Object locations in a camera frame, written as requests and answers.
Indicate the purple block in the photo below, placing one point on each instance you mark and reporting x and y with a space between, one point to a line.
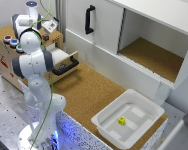
46 37

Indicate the white cabinet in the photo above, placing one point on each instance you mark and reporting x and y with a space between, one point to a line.
144 76

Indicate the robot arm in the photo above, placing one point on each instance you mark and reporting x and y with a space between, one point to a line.
35 63

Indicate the green button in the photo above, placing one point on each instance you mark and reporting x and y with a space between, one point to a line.
19 48

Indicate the red button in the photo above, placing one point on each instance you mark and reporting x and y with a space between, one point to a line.
7 38

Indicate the yellow block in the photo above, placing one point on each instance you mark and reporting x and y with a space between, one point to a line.
121 120

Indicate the wooden drawer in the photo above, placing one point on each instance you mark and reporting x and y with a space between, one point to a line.
62 53

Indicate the white sliding door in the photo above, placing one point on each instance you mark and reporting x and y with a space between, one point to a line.
104 23

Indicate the blue button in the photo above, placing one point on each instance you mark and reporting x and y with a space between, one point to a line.
14 42

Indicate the white plastic box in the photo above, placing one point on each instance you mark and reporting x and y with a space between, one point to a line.
127 133

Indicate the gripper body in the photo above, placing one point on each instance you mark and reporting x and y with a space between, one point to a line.
50 25

